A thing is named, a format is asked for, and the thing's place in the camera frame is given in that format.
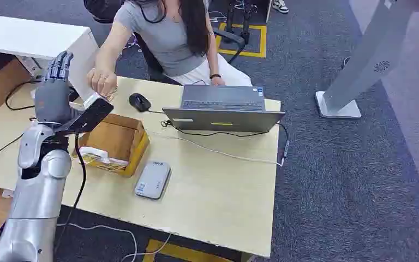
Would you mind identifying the wooden card box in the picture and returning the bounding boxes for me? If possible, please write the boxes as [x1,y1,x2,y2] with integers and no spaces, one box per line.
[73,113,151,178]

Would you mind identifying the black robot legs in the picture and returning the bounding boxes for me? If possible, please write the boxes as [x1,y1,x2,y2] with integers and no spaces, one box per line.
[225,0,258,45]

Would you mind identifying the white cable on floor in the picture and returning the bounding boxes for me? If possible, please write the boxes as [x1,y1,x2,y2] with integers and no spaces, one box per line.
[56,222,172,262]

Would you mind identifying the person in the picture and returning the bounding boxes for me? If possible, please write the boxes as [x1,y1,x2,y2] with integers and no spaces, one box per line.
[86,0,254,98]

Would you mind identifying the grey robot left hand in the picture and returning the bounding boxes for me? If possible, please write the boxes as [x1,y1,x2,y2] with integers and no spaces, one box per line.
[33,50,76,126]

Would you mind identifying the black laptop cable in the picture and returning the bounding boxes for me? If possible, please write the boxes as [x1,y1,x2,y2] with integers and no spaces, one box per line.
[160,119,290,160]

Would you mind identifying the looped black cable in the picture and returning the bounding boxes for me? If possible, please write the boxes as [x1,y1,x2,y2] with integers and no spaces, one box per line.
[4,79,43,111]

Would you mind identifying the person's right hand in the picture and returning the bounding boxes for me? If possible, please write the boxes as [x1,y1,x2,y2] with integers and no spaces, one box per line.
[87,68,118,98]

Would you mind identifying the black cable on robot arm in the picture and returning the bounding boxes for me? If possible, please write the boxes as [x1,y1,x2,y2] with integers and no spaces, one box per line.
[52,130,88,254]

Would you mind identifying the yellow floor tape square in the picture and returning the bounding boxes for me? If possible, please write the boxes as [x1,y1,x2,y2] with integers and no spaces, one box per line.
[214,22,268,59]

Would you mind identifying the white flat card reader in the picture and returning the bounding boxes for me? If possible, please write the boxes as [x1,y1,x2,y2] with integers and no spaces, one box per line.
[134,161,172,200]

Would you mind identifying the grey laptop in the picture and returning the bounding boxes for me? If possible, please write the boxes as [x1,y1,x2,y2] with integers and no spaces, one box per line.
[162,84,286,133]

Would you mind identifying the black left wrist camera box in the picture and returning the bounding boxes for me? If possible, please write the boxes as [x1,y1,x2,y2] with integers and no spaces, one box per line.
[55,93,115,138]

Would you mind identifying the brown cardboard box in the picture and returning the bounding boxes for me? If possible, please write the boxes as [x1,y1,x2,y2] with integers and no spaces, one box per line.
[0,57,33,110]

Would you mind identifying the white card stack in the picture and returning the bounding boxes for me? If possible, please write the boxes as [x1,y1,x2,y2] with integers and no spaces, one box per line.
[77,146,130,171]

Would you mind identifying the white cable on desk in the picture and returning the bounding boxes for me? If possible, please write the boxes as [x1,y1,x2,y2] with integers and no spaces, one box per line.
[151,130,285,168]

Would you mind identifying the black office chair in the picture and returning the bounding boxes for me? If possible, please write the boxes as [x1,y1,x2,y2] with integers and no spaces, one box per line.
[83,0,247,86]

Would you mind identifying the white cabinet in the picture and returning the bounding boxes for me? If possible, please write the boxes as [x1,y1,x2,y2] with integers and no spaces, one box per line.
[0,14,100,103]

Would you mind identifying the black computer mouse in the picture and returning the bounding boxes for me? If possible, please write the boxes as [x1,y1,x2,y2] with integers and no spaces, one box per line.
[128,93,152,113]

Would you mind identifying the yellow floor tape strip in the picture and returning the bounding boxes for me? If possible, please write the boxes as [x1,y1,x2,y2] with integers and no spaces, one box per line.
[142,239,234,262]

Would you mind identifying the white shoe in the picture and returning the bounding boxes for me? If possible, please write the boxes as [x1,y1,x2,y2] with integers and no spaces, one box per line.
[271,0,290,15]

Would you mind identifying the white floor stand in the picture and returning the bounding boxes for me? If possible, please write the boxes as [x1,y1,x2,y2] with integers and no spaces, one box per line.
[315,0,419,120]

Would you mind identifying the thin black cable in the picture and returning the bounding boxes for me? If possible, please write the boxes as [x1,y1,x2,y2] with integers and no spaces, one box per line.
[0,133,25,169]

